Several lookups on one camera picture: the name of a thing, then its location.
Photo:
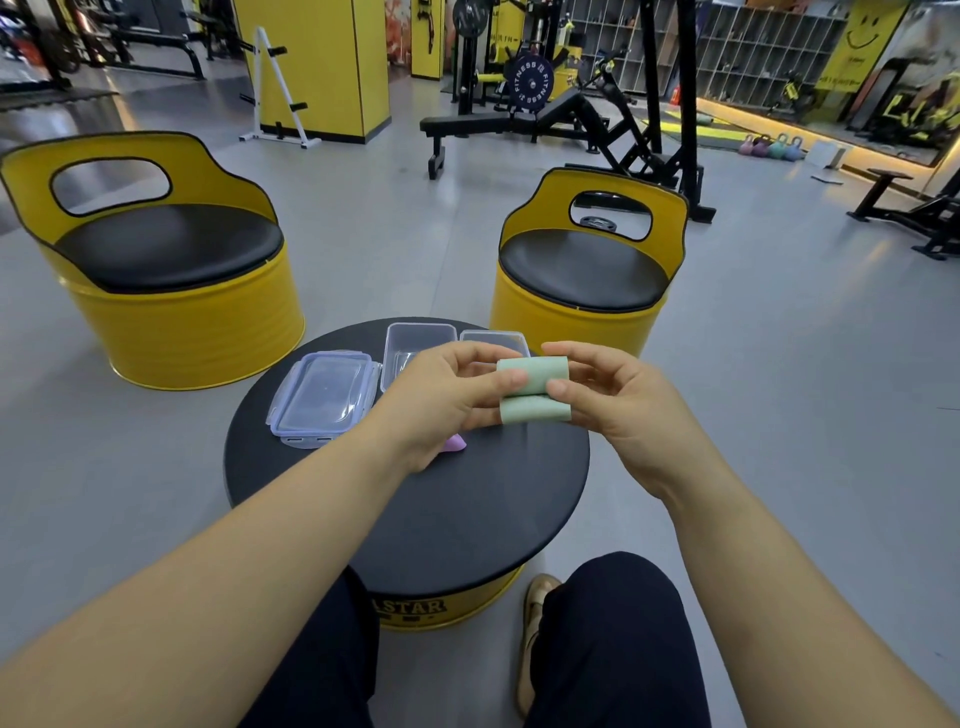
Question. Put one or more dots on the person's right hand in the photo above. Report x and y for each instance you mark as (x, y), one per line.
(637, 420)

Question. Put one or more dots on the person's left hand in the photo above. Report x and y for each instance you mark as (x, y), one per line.
(420, 405)

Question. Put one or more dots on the person's left thumb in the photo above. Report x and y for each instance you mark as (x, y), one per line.
(502, 382)

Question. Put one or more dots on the person's right thumb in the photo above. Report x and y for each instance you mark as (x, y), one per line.
(566, 390)

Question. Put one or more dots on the green resistance band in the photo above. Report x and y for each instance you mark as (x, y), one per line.
(534, 409)

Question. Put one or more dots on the person's right forearm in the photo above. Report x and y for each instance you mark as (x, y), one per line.
(787, 615)

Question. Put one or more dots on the person's left forearm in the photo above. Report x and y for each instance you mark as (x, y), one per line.
(225, 585)

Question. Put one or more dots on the clear plastic container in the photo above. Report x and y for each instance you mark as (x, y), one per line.
(495, 341)
(416, 345)

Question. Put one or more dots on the purple resistance band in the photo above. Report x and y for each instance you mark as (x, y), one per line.
(454, 444)

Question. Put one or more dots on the small yellow barrel chair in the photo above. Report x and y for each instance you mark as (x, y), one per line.
(577, 292)

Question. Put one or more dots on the black round drum table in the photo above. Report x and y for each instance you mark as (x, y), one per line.
(465, 510)

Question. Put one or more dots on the black weight plate on floor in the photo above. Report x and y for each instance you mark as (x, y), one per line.
(598, 223)

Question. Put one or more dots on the clear plastic container lid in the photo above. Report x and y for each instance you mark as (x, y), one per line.
(322, 397)

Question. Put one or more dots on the person's beige shoe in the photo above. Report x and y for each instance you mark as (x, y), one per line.
(532, 630)

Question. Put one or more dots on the black weight bench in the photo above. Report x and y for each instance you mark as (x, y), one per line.
(495, 124)

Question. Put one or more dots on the person's right leg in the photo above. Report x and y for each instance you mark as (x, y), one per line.
(615, 645)

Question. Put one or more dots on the person's leg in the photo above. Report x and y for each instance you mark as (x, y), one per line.
(322, 675)
(615, 645)

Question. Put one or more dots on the pink kettlebell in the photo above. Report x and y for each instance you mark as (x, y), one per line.
(747, 146)

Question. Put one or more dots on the purple kettlebell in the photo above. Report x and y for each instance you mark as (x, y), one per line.
(761, 147)

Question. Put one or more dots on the green kettlebell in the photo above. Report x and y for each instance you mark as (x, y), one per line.
(778, 148)

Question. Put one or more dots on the large yellow barrel chair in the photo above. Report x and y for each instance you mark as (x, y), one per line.
(187, 315)

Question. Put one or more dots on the blue kettlebell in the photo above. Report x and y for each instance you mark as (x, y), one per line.
(795, 150)

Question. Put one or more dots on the black weight machine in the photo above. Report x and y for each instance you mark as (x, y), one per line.
(487, 45)

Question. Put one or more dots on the person's left leg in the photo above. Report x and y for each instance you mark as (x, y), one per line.
(322, 675)

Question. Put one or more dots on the white step box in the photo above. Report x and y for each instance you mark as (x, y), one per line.
(825, 155)

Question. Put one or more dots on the yellow pillar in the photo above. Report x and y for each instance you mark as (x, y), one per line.
(322, 60)

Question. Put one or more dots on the white plate rack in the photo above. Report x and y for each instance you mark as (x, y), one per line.
(274, 90)

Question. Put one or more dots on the black flat bench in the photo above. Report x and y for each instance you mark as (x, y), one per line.
(915, 214)

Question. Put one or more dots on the grey cubby shelf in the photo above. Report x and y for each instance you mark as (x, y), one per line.
(765, 52)

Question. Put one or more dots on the yellow smiley banner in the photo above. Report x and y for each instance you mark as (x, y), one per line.
(862, 45)

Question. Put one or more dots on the dark floor mat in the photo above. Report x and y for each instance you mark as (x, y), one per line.
(52, 97)

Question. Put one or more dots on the black squat rack frame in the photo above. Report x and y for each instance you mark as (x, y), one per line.
(675, 112)

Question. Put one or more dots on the black bench with frame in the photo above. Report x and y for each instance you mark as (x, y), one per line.
(157, 49)

